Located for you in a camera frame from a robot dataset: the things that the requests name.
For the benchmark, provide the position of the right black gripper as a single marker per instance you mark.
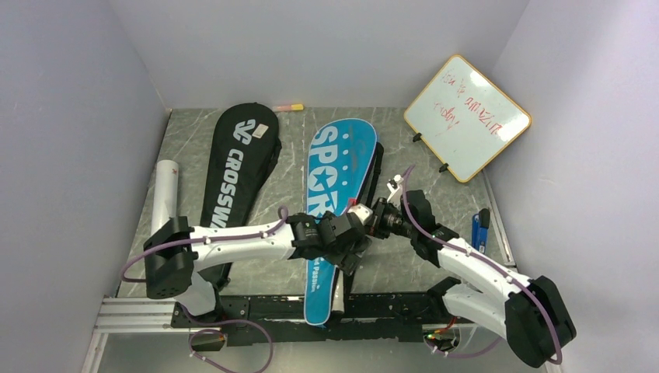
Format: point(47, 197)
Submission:
point(379, 209)

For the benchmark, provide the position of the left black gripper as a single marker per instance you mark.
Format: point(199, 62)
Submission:
point(347, 259)

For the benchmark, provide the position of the blue racket cover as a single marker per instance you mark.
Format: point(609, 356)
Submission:
point(339, 161)

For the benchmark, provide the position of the black racket cover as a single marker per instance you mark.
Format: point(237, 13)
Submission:
point(244, 152)

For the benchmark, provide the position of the white shuttlecock tube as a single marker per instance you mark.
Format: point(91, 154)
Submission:
point(165, 193)

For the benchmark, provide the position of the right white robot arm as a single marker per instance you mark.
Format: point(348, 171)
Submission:
point(528, 313)

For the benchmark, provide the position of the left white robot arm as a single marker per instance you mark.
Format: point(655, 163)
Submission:
point(177, 253)

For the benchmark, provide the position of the blue marker pen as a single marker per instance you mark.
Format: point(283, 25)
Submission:
point(480, 229)

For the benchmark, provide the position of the orange yellow marker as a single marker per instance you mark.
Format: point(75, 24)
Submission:
point(288, 108)

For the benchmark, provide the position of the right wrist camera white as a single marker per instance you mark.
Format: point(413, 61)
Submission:
point(394, 186)

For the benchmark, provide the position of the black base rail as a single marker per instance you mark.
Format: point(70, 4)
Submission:
point(404, 316)

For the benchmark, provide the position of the whiteboard with orange frame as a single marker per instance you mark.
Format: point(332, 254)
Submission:
point(464, 119)

